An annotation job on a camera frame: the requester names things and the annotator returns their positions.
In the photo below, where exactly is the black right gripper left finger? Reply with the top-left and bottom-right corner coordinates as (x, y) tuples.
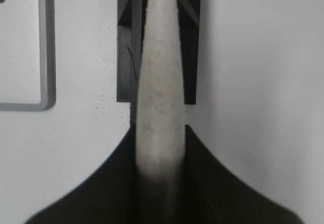
(27, 102), (140, 223)

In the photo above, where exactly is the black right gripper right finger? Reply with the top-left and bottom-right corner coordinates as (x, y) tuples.
(182, 125), (302, 223)

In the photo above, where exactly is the knife with white handle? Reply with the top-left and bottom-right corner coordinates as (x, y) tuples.
(136, 0), (185, 179)

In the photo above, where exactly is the white grey-rimmed cutting board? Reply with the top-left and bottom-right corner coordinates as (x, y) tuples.
(1, 0), (56, 111)

